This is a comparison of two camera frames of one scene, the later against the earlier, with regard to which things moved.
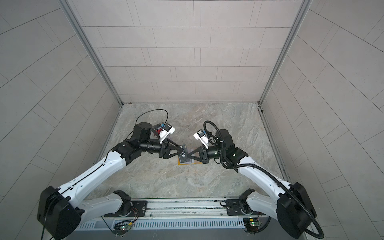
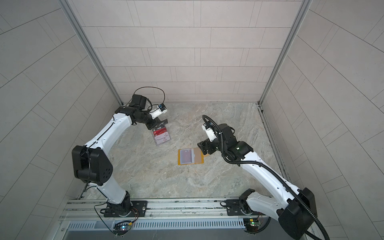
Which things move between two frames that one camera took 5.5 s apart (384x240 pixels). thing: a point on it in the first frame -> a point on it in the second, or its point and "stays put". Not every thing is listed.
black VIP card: x=183 y=158 -> x=159 y=128
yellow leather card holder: x=193 y=162 stays put
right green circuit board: x=252 y=224 stays put
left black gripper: x=163 y=153 -> x=153 y=122
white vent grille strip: x=193 y=224 stays put
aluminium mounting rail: x=181 y=209 stays put
